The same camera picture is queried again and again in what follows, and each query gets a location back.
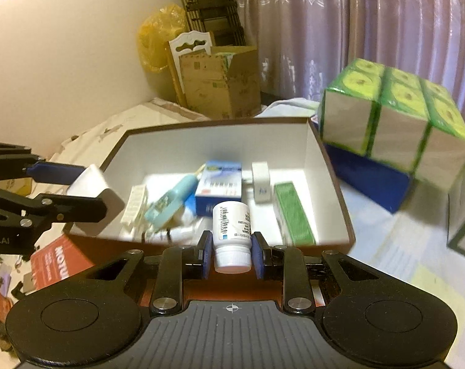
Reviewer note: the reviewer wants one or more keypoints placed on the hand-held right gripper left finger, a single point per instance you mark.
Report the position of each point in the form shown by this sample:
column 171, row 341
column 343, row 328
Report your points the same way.
column 206, row 256

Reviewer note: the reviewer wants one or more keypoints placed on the dark blue box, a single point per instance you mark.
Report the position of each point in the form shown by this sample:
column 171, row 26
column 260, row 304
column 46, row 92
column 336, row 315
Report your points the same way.
column 367, row 176

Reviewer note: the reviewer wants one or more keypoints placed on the blue and white box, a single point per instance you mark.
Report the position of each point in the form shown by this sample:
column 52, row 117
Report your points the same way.
column 219, row 184

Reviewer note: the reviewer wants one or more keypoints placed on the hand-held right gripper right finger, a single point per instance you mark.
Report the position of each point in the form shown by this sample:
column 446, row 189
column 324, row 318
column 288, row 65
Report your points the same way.
column 257, row 256

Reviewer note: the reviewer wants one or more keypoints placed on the green and white medicine box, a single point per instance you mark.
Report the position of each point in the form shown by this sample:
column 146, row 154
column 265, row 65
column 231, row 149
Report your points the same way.
column 294, row 215

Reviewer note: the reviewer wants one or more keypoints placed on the mauve curtain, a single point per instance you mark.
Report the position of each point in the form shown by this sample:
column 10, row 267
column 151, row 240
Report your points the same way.
column 332, row 27

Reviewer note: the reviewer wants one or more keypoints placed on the cream printed bed sheet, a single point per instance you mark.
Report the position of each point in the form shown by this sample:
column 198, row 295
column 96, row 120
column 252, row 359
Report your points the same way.
column 113, row 123

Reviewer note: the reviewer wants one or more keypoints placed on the brown storage box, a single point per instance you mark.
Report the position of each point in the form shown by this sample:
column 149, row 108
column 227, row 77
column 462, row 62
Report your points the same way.
column 217, row 142

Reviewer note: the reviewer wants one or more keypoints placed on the white table cloth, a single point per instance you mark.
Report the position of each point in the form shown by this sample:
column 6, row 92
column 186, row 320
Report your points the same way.
column 390, row 238

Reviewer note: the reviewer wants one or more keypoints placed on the white rounded charger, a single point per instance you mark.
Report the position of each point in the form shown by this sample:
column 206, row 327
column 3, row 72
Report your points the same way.
column 261, row 180

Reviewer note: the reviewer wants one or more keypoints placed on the brown cardboard box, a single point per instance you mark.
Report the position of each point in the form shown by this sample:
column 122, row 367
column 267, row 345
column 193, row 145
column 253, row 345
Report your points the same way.
column 217, row 88

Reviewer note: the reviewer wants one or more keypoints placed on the red printed cardboard sheet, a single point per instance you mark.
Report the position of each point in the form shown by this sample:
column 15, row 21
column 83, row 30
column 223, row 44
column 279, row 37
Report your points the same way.
column 52, row 261

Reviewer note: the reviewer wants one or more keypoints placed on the black folding rack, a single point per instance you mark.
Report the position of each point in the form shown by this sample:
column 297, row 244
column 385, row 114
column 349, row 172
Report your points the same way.
column 213, row 7

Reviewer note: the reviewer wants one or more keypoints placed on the small white pill bottle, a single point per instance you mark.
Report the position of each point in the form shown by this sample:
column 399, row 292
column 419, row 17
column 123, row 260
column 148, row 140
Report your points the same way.
column 232, row 230

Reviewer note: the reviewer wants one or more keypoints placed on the white carved chair back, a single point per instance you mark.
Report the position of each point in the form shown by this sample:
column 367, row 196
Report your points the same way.
column 190, row 40

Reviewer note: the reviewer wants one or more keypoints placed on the teal handheld fan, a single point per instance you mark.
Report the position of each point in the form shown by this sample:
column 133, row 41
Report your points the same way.
column 171, row 200

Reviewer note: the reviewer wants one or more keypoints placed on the yellow plastic bag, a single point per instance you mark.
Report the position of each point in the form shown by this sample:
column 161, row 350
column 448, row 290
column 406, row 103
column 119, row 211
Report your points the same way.
column 155, row 34

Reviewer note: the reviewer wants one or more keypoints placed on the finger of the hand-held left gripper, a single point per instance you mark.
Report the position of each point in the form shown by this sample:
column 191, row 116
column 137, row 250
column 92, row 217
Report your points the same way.
column 55, row 173
column 71, row 209

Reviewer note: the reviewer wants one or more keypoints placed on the pack of green tissue boxes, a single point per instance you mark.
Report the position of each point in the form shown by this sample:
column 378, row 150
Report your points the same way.
column 394, row 130

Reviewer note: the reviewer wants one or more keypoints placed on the white ribbed plastic rack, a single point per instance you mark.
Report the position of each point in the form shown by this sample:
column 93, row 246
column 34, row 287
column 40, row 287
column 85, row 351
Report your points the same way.
column 134, row 205

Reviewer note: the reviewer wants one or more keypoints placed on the white block power adapter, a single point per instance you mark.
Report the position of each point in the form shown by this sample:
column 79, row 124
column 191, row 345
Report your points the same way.
column 90, row 184

